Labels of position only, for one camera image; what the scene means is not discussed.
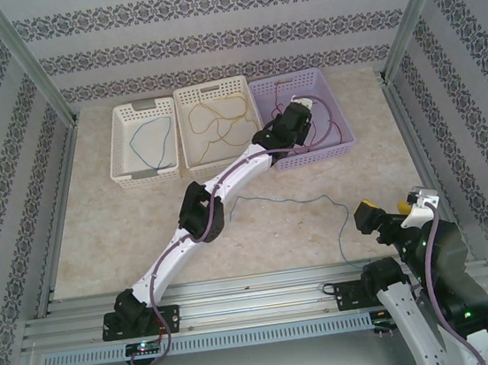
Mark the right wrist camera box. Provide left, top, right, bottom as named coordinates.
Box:
left=397, top=184, right=444, bottom=230

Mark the large white plastic basket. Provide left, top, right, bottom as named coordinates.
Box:
left=171, top=75, right=271, bottom=183

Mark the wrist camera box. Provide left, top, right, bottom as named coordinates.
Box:
left=290, top=95, right=315, bottom=111
left=397, top=184, right=444, bottom=230

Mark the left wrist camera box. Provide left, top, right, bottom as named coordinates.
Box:
left=290, top=95, right=315, bottom=111

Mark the aluminium side rail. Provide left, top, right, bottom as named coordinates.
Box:
left=377, top=63, right=477, bottom=271
left=11, top=118, right=105, bottom=320

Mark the bundle of coloured wires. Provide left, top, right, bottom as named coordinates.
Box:
left=290, top=99, right=347, bottom=156
left=228, top=179, right=373, bottom=281

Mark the small white plastic basket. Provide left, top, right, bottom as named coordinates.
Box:
left=101, top=96, right=185, bottom=192

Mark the short red power wire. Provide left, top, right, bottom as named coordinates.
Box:
left=152, top=317, right=169, bottom=344

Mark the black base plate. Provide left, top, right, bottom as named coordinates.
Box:
left=99, top=303, right=184, bottom=342
left=332, top=274, right=393, bottom=314

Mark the thin red wire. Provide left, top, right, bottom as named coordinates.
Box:
left=265, top=79, right=286, bottom=120

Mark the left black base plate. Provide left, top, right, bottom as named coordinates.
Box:
left=99, top=303, right=184, bottom=342

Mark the right small circuit board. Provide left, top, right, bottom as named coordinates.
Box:
left=370, top=308, right=400, bottom=335

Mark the purple plastic basket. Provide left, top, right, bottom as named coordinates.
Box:
left=247, top=63, right=360, bottom=176

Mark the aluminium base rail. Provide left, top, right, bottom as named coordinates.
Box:
left=16, top=243, right=488, bottom=354

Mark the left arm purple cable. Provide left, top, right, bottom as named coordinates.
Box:
left=100, top=92, right=366, bottom=365

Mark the slotted grey cable duct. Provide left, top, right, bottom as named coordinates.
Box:
left=40, top=312, right=374, bottom=365

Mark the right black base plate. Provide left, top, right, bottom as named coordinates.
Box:
left=332, top=274, right=393, bottom=314

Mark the left small circuit board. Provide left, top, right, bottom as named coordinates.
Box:
left=124, top=338, right=164, bottom=357

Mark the small circuit board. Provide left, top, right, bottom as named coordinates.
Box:
left=124, top=338, right=164, bottom=357
left=370, top=308, right=400, bottom=335

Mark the thin blue wire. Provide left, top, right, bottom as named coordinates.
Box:
left=126, top=114, right=179, bottom=176

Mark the aluminium frame post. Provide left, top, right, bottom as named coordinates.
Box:
left=0, top=0, right=80, bottom=133
left=372, top=0, right=469, bottom=81

